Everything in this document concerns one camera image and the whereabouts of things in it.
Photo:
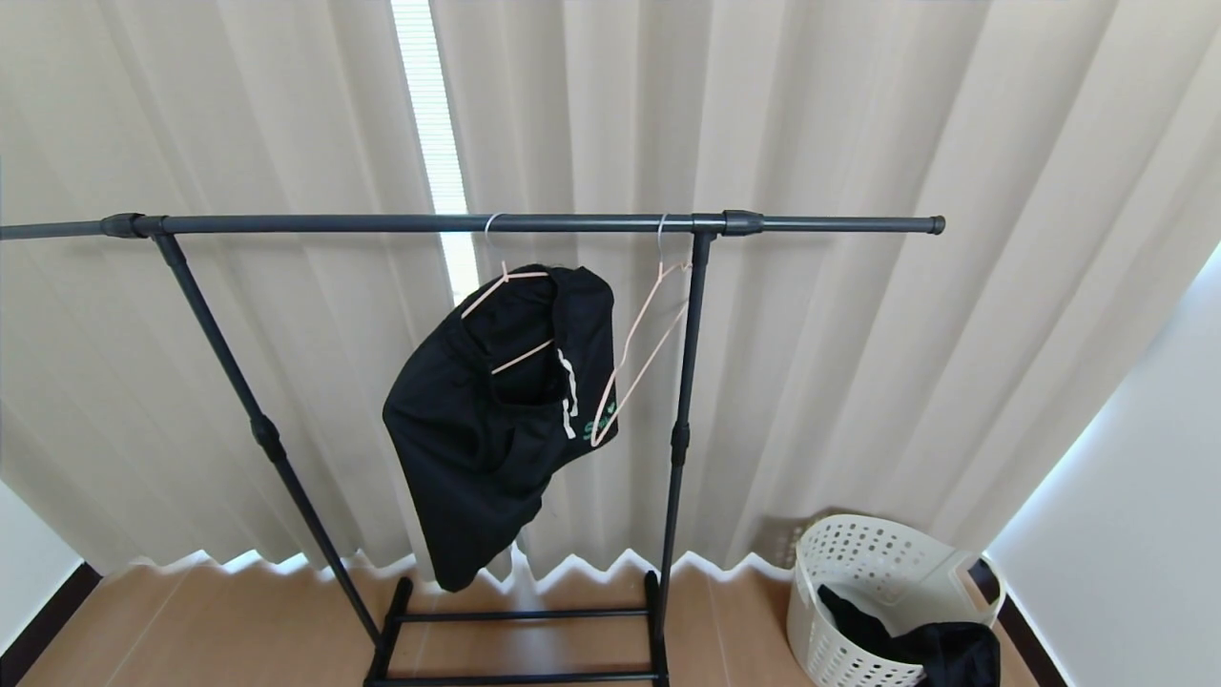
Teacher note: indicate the black short-sleeved shirt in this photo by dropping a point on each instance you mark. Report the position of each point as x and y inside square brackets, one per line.
[954, 654]

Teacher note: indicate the beige curtain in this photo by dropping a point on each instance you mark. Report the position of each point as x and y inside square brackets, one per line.
[858, 191]

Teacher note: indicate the pink clothes hanger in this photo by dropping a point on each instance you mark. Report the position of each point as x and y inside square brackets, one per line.
[523, 276]
[660, 243]

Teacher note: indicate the black shorts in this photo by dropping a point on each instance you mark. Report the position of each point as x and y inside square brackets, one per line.
[458, 458]

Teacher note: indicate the white laundry basket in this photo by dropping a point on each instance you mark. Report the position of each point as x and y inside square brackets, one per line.
[858, 553]

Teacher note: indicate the black clothes rack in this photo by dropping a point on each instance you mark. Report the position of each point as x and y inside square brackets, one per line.
[334, 225]

